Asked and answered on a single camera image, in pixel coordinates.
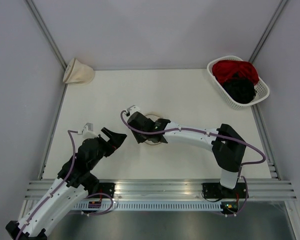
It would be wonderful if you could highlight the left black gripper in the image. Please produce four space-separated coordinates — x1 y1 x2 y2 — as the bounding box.
88 127 127 169

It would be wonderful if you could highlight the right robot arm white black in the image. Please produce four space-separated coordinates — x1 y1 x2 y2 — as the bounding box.
126 111 246 198

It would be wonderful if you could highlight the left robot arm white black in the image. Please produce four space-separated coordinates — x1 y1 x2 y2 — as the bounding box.
5 127 127 240

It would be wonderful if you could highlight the red bra in basket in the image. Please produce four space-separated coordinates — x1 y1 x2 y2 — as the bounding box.
212 60 259 86

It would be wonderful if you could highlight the black bra in basket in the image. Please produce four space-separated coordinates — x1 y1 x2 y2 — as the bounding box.
222 73 257 104

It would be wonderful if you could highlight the white plastic laundry basket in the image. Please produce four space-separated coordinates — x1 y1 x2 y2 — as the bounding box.
207 55 270 110

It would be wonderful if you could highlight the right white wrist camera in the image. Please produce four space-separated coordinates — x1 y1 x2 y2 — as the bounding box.
125 105 141 117

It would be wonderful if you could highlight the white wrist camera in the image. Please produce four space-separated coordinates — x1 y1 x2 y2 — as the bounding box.
125 105 141 117
77 122 98 139

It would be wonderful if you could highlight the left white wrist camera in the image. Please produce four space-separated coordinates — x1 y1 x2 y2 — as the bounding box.
77 122 98 139

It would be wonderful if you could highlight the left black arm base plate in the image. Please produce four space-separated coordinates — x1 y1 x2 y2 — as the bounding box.
87 182 116 199

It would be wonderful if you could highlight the white slotted cable duct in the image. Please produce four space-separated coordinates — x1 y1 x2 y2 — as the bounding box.
72 201 223 212

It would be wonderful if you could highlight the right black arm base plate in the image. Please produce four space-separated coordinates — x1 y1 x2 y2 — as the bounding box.
202 182 247 200

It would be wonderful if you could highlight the aluminium mounting rail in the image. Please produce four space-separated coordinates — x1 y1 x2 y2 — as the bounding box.
24 178 298 201

